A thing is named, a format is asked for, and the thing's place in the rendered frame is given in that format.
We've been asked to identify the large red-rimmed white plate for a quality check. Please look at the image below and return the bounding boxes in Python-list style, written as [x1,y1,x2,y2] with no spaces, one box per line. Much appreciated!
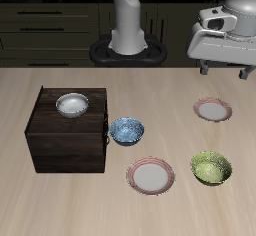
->
[125,156,176,196]

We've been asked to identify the small red-rimmed white plate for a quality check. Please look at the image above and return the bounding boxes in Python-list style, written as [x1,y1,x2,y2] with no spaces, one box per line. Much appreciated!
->
[192,97,234,123]

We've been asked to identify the green bowl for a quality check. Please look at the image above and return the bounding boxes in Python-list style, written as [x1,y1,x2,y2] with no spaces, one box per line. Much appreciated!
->
[190,151,233,187]

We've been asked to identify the dark wooden cabinet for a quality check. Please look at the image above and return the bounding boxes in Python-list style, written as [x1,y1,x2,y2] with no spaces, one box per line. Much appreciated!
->
[24,85,111,174]

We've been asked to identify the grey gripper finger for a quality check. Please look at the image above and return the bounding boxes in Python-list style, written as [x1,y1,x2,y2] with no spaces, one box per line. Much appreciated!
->
[199,59,210,75]
[238,65,256,81]

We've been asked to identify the dark kitchen cupboards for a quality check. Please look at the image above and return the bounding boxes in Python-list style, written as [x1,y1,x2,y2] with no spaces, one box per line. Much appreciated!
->
[0,0,256,69]

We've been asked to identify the blue bowl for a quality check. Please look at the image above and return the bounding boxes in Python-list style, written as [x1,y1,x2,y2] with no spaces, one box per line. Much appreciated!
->
[109,117,146,147]

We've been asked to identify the white bowl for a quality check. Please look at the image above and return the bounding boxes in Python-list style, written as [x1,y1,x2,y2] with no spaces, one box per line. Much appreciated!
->
[55,92,90,119]

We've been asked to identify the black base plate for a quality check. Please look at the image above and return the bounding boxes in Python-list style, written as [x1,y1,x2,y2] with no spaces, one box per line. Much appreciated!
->
[88,33,168,68]

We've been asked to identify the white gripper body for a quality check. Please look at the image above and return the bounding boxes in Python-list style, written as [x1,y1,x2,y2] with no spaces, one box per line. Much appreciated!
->
[186,22,256,66]

